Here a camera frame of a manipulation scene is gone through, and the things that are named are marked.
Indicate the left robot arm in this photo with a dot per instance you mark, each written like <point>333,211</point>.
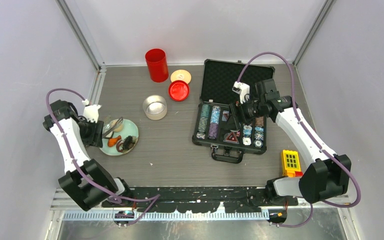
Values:
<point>84,180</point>

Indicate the round metal tin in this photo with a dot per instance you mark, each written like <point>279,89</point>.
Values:
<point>155,107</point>

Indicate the red cylindrical container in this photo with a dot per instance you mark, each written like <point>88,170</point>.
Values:
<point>156,61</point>

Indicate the cream round inner lid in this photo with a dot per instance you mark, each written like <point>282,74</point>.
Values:
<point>181,75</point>

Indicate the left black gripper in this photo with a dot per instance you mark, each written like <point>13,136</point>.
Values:
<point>95,138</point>

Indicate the red round lid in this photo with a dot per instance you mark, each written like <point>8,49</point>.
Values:
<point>178,90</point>

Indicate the pale green plate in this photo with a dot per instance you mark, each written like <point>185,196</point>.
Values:
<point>130,128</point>

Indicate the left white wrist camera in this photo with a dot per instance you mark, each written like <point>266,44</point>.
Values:
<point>90,111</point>

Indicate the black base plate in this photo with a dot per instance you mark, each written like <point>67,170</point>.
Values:
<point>234,199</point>

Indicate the black poker chip case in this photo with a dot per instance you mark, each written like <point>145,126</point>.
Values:
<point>219,124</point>

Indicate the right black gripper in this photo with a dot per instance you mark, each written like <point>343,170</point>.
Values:
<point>238,112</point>

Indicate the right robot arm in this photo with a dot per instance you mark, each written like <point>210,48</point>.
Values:
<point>326,174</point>

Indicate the yellow toy block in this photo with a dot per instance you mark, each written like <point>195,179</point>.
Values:
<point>290,163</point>

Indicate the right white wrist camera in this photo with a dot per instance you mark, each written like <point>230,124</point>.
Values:
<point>243,90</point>

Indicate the beige dumpling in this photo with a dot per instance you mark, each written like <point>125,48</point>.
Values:
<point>116,125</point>

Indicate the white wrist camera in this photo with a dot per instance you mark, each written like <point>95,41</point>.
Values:
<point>243,90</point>
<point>90,111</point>

